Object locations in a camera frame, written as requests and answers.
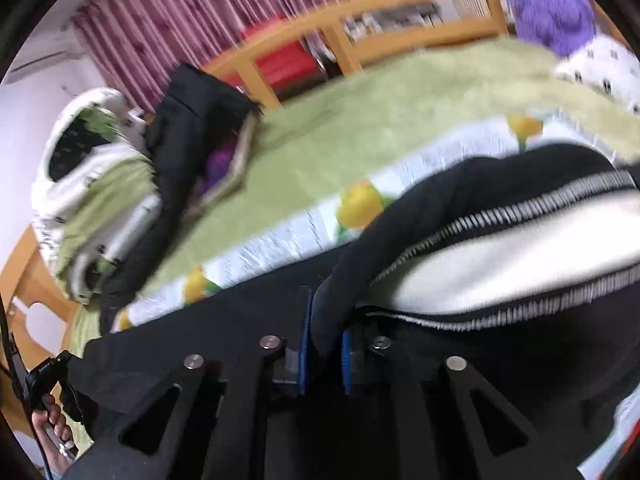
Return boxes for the black sweatpants with white stripe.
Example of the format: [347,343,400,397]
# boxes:
[67,144,639,479]

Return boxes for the person's left hand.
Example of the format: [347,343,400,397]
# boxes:
[30,392,76,476]

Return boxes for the folded white green quilt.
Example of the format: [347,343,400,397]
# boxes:
[30,88,162,304]

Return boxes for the green blanket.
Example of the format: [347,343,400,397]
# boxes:
[49,34,640,456]

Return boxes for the black jacket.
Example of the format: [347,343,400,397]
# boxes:
[99,63,259,335]

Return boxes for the fruit print bed sheet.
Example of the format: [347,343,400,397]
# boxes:
[109,112,640,480]

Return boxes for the red chair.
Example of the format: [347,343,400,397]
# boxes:
[238,14,327,94]

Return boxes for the white air conditioner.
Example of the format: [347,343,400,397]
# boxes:
[2,34,84,84]

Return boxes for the maroon curtain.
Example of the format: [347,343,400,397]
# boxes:
[70,0,335,112]

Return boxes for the white flower print pillow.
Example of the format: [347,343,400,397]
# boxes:
[553,35,639,116]

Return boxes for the purple plush toy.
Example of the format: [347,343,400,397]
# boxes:
[508,0,596,58]

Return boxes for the black cable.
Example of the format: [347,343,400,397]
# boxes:
[0,294,57,480]

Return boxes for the wooden bed frame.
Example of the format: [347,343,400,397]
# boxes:
[0,0,516,441]

